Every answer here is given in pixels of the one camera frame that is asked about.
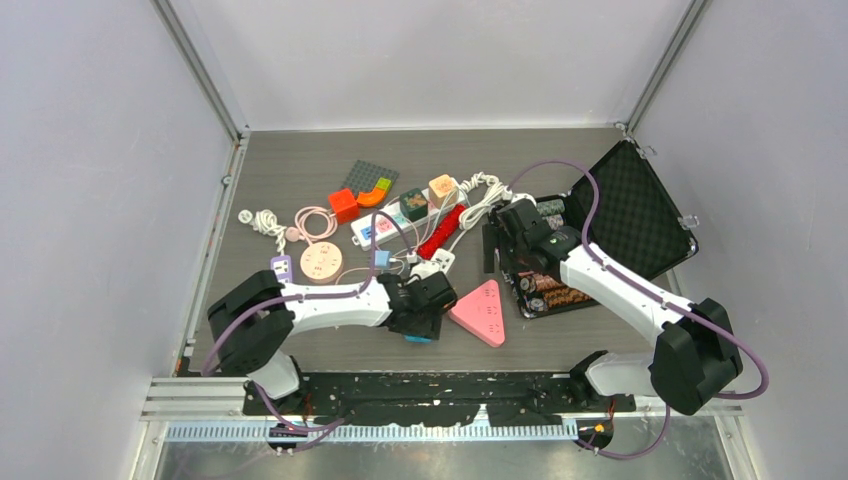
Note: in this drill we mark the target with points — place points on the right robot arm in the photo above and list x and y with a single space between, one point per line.
693 357

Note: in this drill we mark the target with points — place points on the white multicolour power strip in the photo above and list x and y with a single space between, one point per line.
394 221

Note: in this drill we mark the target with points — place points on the blue plug adapter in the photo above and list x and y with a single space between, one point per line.
417 340

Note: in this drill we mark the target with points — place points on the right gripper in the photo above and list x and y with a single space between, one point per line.
491 238

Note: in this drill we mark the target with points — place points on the beige cube adapter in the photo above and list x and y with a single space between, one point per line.
439 188

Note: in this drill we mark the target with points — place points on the black poker chip case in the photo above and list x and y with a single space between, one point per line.
637 223

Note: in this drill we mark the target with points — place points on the purple power strip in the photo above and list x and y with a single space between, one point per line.
282 266

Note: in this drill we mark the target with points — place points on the small white power strip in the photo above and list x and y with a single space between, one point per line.
441 261

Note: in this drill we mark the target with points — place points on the light blue charger plug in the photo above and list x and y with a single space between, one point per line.
384 260

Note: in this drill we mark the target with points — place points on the pink round socket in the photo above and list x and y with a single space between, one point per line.
321 262

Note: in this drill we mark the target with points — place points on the grey building baseplate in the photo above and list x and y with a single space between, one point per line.
364 176

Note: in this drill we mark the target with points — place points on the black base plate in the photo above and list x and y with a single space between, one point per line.
444 399

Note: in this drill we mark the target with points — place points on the orange curved block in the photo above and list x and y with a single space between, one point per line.
376 195

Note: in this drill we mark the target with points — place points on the dark green cube adapter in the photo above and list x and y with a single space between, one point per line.
413 205

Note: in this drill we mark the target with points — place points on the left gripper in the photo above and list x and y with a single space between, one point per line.
429 328

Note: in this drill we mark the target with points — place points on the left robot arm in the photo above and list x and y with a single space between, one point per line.
250 323

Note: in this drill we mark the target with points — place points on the red cube adapter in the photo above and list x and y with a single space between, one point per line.
344 206

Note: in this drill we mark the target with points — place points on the red glitter microphone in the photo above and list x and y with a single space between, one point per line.
443 231

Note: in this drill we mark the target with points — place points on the pink triangular socket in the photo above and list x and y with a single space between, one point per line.
480 313

